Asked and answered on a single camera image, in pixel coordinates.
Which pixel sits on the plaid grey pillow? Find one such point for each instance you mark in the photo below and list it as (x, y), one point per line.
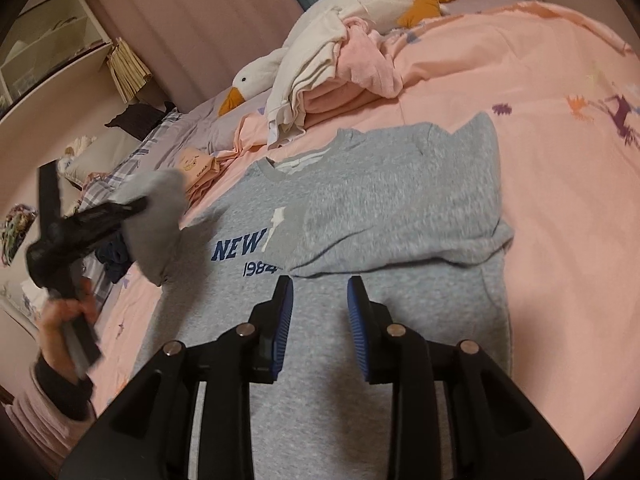
(100, 189)

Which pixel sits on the person's left forearm sleeve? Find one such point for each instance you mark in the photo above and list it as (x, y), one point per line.
(72, 399)

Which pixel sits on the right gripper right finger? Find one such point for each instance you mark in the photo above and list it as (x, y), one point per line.
(495, 431)

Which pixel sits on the floral round cushion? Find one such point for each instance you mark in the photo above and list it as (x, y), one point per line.
(14, 229)

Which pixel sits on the dark brown cushion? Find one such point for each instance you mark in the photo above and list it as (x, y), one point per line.
(140, 119)

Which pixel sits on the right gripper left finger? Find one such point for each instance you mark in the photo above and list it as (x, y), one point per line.
(146, 431)

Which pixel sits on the pink folded garment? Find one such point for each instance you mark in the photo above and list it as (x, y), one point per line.
(363, 68)

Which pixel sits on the white wall shelf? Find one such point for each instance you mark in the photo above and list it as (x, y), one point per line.
(44, 39)

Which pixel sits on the pink printed duvet cover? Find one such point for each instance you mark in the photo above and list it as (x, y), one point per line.
(562, 93)

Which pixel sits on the navy blue garment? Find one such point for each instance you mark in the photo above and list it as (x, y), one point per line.
(115, 258)

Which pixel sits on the white goose plush toy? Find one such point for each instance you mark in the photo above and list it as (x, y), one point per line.
(383, 15)

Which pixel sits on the white folded garment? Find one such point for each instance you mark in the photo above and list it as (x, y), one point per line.
(310, 60)

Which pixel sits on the orange printed folded garment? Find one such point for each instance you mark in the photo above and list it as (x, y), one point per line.
(199, 169)

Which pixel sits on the grey sweatshirt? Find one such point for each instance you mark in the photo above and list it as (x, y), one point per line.
(414, 210)

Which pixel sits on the person's left hand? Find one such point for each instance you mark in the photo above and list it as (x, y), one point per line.
(55, 314)

